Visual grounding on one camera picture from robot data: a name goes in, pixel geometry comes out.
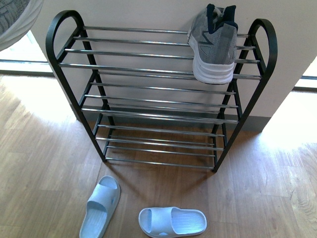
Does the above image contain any light blue slide sandal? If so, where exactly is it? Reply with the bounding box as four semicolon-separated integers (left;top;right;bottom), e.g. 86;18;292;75
79;176;121;238
138;207;207;238

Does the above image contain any grey knit sneaker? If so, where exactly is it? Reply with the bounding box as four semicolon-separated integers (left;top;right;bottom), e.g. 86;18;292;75
187;3;238;85
0;0;44;51

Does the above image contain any black metal shoe rack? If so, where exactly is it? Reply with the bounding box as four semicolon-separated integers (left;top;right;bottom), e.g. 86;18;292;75
46;10;277;172

